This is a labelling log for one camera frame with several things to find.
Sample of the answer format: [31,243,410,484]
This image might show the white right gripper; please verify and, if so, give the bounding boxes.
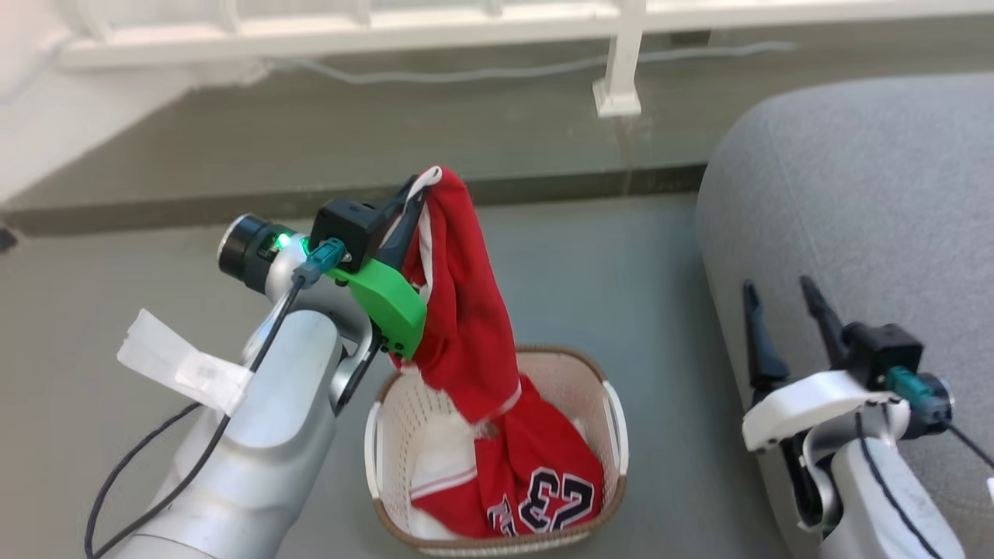
[742,276,902,453]

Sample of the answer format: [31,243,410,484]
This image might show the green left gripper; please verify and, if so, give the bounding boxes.
[322,177,428,359]

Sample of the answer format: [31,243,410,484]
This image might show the white perforated laundry basket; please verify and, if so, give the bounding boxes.
[365,345,628,556]

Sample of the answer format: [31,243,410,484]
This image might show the grey fabric sofa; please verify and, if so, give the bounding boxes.
[695,74,994,559]

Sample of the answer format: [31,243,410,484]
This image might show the white garment with red stripe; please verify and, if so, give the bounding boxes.
[409,410,481,538]

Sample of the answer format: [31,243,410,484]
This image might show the white tape label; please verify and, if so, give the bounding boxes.
[116,309,253,416]

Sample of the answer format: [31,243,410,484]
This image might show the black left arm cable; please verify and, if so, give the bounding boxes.
[84,239,346,559]

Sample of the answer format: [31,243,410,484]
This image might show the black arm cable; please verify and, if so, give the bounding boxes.
[84,239,346,559]
[854,366,994,559]

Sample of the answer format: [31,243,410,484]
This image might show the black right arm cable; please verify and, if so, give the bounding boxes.
[854,366,994,559]

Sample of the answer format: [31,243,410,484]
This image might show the white floor cable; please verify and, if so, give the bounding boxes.
[264,40,797,86]

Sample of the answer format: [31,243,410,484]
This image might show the white railing frame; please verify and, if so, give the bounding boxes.
[58,0,994,119]

